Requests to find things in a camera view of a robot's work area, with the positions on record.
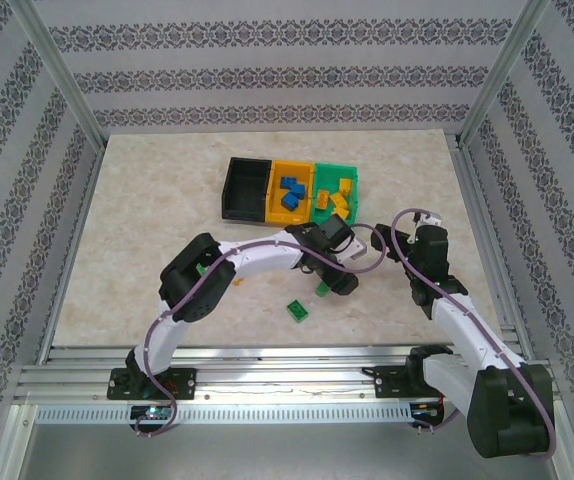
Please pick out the green lego brick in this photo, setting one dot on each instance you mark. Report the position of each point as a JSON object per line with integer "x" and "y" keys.
{"x": 298, "y": 310}
{"x": 200, "y": 269}
{"x": 321, "y": 290}

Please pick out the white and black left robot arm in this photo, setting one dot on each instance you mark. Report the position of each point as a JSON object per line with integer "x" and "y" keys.
{"x": 262, "y": 254}

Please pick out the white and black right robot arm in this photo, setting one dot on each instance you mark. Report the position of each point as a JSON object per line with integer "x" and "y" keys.
{"x": 462, "y": 327}

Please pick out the yellow lego brick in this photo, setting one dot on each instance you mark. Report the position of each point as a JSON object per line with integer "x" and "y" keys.
{"x": 343, "y": 213}
{"x": 345, "y": 186}
{"x": 339, "y": 200}
{"x": 323, "y": 198}

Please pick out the blue lego brick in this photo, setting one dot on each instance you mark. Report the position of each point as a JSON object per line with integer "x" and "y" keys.
{"x": 289, "y": 202}
{"x": 288, "y": 183}
{"x": 299, "y": 190}

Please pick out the small yellow lego piece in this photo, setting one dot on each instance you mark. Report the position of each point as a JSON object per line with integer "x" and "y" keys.
{"x": 238, "y": 282}

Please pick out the yellow plastic bin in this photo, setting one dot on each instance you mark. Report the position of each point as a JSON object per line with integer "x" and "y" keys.
{"x": 276, "y": 200}

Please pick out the green plastic bin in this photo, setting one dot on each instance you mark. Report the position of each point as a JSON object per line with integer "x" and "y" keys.
{"x": 329, "y": 176}

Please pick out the black plastic bin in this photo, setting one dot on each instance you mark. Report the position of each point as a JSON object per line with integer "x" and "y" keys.
{"x": 246, "y": 190}

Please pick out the small circuit board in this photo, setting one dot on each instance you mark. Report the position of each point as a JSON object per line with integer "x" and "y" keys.
{"x": 152, "y": 413}
{"x": 427, "y": 409}

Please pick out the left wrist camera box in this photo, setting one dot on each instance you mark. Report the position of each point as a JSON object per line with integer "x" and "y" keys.
{"x": 336, "y": 232}

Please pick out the aluminium side rail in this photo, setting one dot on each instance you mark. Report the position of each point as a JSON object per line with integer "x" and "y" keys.
{"x": 492, "y": 250}
{"x": 71, "y": 250}

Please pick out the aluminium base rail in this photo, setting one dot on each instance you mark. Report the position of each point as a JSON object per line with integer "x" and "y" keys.
{"x": 287, "y": 370}

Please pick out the aluminium frame post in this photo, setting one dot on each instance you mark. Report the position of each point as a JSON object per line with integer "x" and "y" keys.
{"x": 501, "y": 75}
{"x": 69, "y": 75}

